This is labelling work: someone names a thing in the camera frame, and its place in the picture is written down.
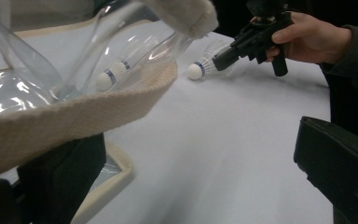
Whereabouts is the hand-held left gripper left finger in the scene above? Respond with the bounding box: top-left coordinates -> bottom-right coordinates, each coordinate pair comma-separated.
17,133 -> 107,224

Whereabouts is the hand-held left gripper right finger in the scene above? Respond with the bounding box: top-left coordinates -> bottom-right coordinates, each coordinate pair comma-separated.
293,116 -> 358,224

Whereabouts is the white feather shuttlecock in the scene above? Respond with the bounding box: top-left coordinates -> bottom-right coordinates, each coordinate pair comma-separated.
94,66 -> 129,92
186,38 -> 234,81
111,34 -> 162,78

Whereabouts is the transparent bag with beige trim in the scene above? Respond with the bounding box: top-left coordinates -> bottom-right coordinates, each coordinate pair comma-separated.
0,0 -> 220,224

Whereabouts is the white table cover sheet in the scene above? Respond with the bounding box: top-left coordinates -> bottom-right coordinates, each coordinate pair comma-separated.
0,18 -> 335,224

